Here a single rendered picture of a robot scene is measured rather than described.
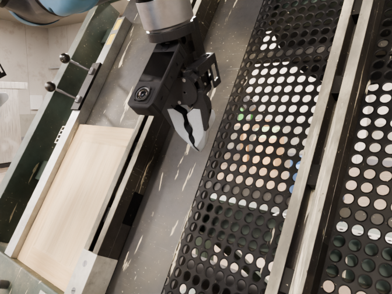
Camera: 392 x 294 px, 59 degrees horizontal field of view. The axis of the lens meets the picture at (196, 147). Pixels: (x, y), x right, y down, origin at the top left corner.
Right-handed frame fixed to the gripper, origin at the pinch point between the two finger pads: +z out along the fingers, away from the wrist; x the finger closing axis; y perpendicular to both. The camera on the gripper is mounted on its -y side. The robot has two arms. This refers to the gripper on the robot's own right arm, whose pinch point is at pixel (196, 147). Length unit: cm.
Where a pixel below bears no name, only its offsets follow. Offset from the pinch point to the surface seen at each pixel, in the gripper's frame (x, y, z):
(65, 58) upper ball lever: 76, 40, -4
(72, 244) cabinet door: 48, -5, 35
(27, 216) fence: 74, -1, 33
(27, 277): 59, -17, 39
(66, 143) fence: 71, 22, 20
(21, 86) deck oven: 669, 356, 147
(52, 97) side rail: 93, 39, 11
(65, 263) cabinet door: 48, -10, 37
